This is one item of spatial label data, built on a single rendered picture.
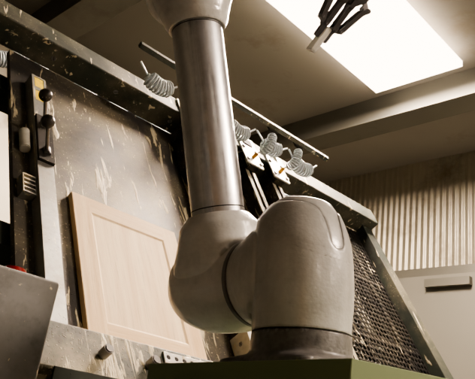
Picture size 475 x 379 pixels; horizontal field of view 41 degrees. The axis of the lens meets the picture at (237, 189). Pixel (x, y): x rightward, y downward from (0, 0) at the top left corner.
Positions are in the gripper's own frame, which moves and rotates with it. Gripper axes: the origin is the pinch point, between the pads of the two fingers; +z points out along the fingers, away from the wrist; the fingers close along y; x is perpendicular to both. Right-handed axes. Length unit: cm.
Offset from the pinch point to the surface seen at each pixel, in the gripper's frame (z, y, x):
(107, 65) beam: 40, 24, -88
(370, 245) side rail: 38, -135, -113
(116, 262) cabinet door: 77, 4, -10
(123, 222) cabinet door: 71, 4, -26
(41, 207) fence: 75, 29, -10
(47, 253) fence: 79, 24, 3
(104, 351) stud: 84, 8, 26
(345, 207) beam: 30, -113, -118
